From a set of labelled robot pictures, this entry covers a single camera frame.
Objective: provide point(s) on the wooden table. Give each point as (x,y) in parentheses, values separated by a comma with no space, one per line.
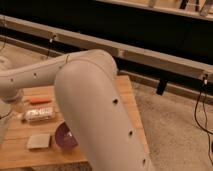
(13,150)

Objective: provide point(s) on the purple ceramic bowl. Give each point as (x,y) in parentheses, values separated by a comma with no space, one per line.
(64,137)

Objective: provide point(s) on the beige sponge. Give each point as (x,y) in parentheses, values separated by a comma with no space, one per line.
(38,141)

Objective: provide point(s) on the clear plastic bottle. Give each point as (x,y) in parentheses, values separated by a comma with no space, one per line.
(37,114)

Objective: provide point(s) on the orange carrot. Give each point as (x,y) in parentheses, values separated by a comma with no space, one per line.
(37,100)

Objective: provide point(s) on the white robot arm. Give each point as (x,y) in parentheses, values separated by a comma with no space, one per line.
(86,93)

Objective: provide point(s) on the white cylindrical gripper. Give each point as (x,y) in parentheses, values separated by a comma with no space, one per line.
(11,95)

